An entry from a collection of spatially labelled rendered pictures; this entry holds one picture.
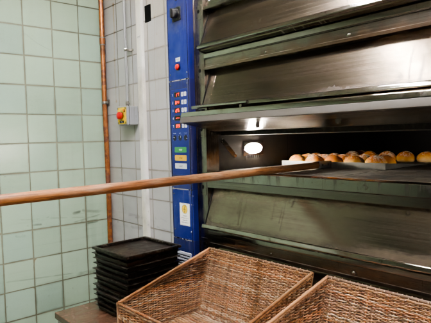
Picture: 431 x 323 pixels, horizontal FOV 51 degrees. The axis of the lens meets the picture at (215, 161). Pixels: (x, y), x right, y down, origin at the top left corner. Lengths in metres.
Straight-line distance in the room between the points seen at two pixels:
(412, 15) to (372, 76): 0.20
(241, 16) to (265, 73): 0.26
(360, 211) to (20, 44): 1.88
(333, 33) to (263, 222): 0.74
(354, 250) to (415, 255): 0.20
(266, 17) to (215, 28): 0.29
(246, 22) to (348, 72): 0.52
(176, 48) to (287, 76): 0.65
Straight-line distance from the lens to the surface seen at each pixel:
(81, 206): 2.72
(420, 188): 1.45
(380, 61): 1.52
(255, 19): 1.85
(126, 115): 2.44
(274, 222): 1.78
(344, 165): 2.09
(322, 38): 1.65
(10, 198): 1.26
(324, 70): 1.63
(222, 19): 2.02
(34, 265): 2.67
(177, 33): 2.18
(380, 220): 1.54
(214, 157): 2.06
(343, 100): 1.40
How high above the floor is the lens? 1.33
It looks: 3 degrees down
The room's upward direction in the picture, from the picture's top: 1 degrees counter-clockwise
